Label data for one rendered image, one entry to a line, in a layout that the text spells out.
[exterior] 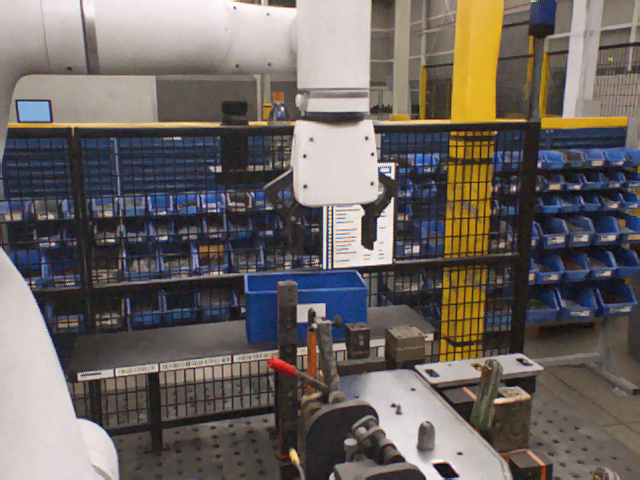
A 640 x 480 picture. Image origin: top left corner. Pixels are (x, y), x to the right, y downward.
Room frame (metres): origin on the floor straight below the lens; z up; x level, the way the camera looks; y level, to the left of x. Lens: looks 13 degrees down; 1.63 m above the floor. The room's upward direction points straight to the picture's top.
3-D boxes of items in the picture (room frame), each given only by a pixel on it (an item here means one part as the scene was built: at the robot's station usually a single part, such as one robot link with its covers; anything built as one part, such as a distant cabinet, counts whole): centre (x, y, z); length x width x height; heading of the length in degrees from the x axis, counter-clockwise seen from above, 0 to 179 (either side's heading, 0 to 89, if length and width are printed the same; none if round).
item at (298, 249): (0.75, 0.04, 1.47); 0.03 x 0.03 x 0.07; 16
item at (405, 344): (1.48, -0.21, 0.88); 0.08 x 0.08 x 0.36; 16
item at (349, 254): (1.74, -0.11, 1.30); 0.23 x 0.02 x 0.31; 106
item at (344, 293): (1.57, 0.04, 1.10); 0.30 x 0.17 x 0.13; 98
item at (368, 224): (0.78, -0.07, 1.47); 0.03 x 0.03 x 0.07; 16
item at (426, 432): (1.06, -0.19, 1.02); 0.03 x 0.03 x 0.07
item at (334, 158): (0.77, -0.02, 1.55); 0.10 x 0.07 x 0.11; 106
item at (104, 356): (1.54, 0.15, 1.02); 0.90 x 0.22 x 0.03; 106
